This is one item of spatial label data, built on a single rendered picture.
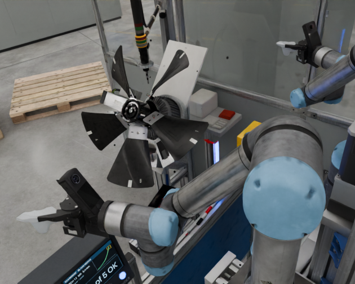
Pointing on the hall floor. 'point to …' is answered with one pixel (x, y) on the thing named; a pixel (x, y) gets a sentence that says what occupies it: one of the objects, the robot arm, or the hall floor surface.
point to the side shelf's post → (209, 150)
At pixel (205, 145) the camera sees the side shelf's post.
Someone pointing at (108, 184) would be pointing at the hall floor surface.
